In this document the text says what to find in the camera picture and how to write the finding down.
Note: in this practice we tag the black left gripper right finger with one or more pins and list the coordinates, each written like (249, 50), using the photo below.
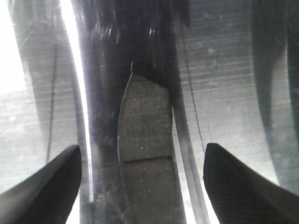
(239, 195)

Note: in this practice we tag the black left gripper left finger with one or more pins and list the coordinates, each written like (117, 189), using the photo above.
(47, 196)

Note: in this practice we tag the grey brake pad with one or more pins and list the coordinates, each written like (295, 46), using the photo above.
(145, 149)

